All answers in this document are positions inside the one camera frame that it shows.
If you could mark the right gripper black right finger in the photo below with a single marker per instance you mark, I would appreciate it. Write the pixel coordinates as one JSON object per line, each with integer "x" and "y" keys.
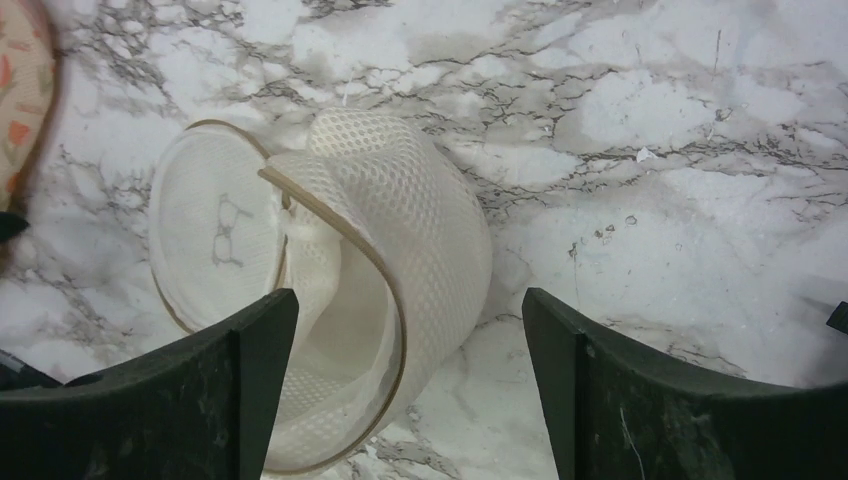
{"x": 615, "y": 408}

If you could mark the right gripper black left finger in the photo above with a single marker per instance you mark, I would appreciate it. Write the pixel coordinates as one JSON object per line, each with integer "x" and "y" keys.
{"x": 202, "y": 407}

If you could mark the beige-rimmed mesh laundry bag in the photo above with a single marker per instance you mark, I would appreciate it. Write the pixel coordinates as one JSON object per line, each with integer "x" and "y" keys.
{"x": 376, "y": 232}

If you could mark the floral oven mitt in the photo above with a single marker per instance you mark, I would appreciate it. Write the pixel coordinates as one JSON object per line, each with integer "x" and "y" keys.
{"x": 28, "y": 71}

